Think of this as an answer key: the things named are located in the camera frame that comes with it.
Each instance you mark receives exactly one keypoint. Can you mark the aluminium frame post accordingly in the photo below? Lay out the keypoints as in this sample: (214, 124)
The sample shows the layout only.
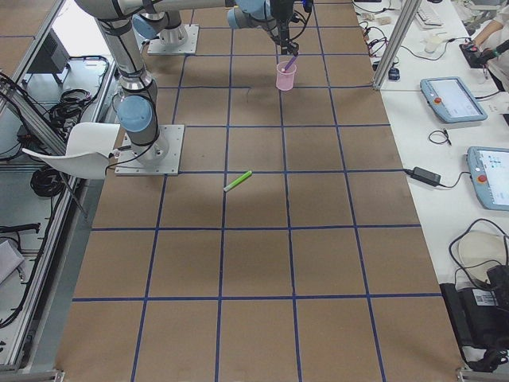
(402, 25)

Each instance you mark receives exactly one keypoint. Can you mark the purple pen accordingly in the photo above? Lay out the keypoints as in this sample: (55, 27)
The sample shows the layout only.
(290, 63)

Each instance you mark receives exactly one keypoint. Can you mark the far blue teach pendant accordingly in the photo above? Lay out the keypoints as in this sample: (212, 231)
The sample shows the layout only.
(451, 100)

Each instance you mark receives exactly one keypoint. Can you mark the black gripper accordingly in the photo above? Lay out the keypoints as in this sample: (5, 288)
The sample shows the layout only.
(282, 25)

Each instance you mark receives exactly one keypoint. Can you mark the green pen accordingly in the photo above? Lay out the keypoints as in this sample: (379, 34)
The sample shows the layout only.
(238, 181)

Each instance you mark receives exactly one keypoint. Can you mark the black power adapter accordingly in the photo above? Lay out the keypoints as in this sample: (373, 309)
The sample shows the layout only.
(424, 176)

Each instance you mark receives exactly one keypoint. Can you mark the near blue teach pendant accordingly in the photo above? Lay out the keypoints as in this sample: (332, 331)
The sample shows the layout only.
(488, 167)

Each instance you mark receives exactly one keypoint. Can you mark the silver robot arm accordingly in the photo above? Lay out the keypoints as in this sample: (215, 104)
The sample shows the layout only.
(240, 15)
(137, 112)

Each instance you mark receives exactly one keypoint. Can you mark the pink mesh cup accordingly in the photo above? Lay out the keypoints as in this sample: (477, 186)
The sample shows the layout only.
(285, 80)

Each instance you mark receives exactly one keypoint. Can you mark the white plastic chair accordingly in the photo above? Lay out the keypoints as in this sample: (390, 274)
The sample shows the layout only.
(87, 153)

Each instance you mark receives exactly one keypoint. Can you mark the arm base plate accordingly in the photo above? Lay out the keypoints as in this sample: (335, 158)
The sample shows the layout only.
(178, 41)
(163, 157)

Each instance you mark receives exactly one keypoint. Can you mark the blue teach pendant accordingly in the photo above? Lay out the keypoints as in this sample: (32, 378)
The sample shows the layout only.
(488, 167)
(451, 100)

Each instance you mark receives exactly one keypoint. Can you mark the blue usb hub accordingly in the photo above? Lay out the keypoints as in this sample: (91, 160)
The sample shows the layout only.
(394, 74)

